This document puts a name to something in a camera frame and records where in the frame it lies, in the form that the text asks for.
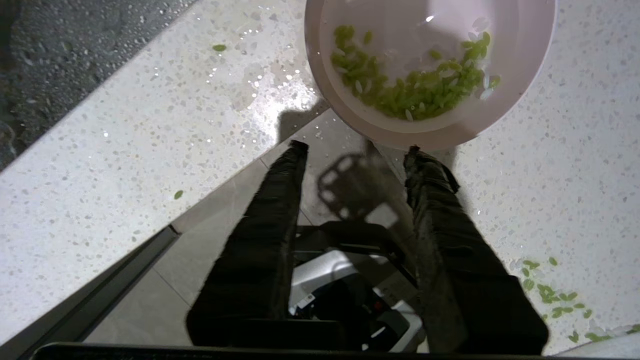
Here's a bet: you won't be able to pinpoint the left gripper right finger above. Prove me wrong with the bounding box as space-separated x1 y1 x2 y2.
403 145 550 355

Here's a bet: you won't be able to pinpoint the green rice grains in bowl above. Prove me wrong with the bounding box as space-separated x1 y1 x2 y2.
330 24 502 122

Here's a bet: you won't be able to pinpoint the pink plastic bowl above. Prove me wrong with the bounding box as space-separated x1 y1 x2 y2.
304 0 558 152

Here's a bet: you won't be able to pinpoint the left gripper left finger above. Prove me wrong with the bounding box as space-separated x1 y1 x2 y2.
186 140 349 349

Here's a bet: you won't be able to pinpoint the spilled green rice grains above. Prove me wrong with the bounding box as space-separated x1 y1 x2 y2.
515 256 640 344

